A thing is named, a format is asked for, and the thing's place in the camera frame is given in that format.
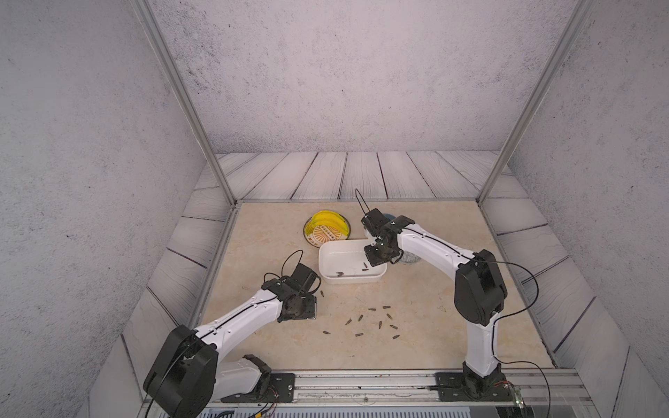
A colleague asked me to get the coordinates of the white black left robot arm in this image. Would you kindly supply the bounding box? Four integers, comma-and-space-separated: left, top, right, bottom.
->
143, 273, 320, 417

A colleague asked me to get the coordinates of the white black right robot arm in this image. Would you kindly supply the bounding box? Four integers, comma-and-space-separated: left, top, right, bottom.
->
362, 209, 508, 400

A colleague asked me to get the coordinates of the white plastic storage box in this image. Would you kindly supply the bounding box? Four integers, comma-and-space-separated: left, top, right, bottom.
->
319, 240, 388, 285

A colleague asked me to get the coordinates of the yellow banana bunch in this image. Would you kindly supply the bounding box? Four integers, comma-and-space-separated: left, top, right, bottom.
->
304, 210, 350, 237

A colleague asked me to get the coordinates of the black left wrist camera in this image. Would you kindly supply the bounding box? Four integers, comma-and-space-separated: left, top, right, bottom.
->
287, 263, 322, 294

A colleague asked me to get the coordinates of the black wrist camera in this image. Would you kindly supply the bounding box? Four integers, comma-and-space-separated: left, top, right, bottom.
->
287, 263, 322, 294
362, 208, 390, 237

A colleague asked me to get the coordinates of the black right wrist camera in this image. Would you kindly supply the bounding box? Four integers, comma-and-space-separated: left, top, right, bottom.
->
362, 208, 390, 237

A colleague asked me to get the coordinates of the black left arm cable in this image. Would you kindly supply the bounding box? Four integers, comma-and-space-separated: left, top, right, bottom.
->
262, 249, 322, 294

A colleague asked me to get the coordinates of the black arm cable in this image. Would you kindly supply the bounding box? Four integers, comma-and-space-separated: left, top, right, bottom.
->
490, 260, 552, 418
262, 249, 322, 294

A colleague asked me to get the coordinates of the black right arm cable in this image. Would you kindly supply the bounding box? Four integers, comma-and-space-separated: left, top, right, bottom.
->
490, 260, 552, 418

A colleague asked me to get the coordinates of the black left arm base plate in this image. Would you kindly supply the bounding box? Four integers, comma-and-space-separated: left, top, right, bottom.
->
221, 372, 296, 404

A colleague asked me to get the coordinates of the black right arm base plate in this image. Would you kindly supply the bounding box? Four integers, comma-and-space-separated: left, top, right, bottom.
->
434, 371, 516, 403

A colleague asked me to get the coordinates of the aluminium front rail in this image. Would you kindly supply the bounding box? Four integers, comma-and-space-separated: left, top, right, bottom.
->
199, 369, 599, 417

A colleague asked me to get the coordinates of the aluminium frame post left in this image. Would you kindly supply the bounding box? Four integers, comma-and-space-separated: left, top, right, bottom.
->
130, 0, 237, 207

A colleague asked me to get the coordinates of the aluminium frame post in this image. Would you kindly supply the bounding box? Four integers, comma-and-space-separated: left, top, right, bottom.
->
130, 0, 237, 207
476, 0, 596, 208

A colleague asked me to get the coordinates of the aluminium frame post right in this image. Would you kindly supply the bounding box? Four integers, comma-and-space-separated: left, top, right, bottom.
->
476, 0, 596, 208

